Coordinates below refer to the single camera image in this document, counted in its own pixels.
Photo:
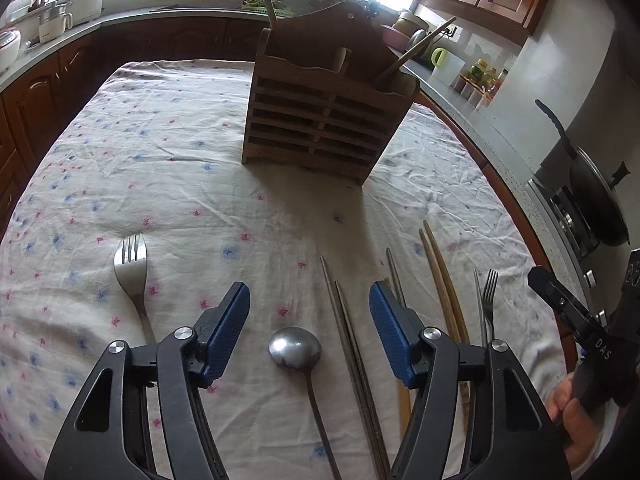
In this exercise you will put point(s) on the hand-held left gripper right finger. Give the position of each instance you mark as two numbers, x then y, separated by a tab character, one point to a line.
390	330

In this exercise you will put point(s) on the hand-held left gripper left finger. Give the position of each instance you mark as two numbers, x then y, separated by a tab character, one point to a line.
227	330

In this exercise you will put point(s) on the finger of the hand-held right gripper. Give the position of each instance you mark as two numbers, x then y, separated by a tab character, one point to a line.
555	292

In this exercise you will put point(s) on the steel fork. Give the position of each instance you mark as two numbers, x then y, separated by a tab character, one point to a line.
131	270
491	310

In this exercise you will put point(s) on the brown wooden chopstick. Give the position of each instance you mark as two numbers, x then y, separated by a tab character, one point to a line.
446	280
437	280

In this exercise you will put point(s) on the steel spoon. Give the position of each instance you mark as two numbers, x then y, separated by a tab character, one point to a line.
295	347

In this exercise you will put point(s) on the yellow bamboo chopstick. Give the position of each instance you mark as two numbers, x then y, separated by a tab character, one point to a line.
403	410

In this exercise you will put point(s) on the wooden utensil holder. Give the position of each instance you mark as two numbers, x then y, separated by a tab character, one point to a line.
300	110

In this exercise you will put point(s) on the person's right hand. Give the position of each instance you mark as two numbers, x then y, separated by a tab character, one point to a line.
582	435

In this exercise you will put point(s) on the black wok with lid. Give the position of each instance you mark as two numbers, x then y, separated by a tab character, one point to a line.
600	200

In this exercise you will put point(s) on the floral white tablecloth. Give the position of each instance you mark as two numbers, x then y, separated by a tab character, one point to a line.
175	160

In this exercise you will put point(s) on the row of seasoning bottles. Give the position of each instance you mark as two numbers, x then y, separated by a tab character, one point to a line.
480	77

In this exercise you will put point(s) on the green jug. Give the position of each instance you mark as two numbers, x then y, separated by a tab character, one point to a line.
440	57

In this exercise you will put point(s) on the light wooden utensil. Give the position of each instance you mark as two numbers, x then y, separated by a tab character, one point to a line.
342	60

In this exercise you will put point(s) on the steel kettle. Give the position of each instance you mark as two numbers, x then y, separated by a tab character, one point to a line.
417	40

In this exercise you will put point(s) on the pink basin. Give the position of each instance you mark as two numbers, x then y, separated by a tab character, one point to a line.
395	36

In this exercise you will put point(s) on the beige pot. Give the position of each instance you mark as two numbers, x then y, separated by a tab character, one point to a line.
410	21

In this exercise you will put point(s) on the green vegetable basket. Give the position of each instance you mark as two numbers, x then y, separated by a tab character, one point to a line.
260	2

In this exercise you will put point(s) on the small white electric pot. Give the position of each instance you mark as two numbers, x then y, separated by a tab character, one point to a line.
55	22

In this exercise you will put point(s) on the white and red rice cooker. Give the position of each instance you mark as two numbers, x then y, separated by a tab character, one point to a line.
9	50

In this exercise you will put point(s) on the large white cooker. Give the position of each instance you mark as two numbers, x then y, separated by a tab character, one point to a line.
86	2

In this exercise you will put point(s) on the wall socket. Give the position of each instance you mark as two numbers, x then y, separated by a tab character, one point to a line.
451	31

